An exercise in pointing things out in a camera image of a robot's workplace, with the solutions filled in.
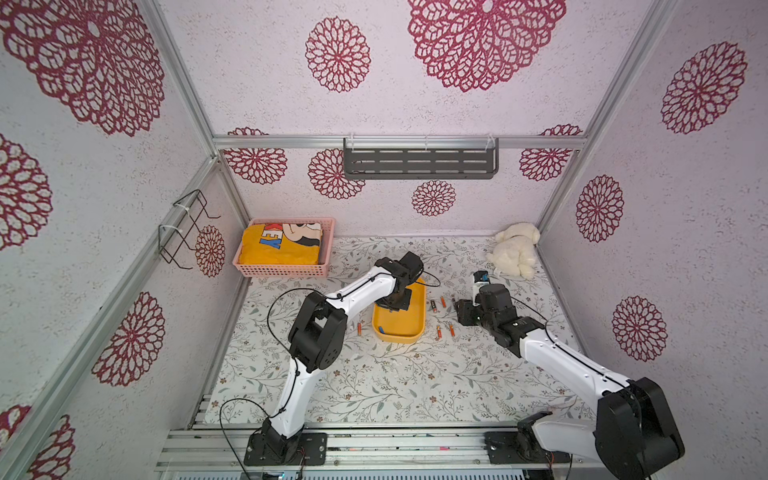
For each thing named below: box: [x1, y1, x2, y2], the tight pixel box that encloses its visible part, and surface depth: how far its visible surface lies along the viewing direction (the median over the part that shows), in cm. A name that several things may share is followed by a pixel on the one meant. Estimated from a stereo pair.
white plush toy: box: [486, 222, 541, 280], surface depth 108 cm
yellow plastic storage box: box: [372, 277, 427, 344], surface depth 97 cm
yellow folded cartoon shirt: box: [239, 222, 323, 265], surface depth 110 cm
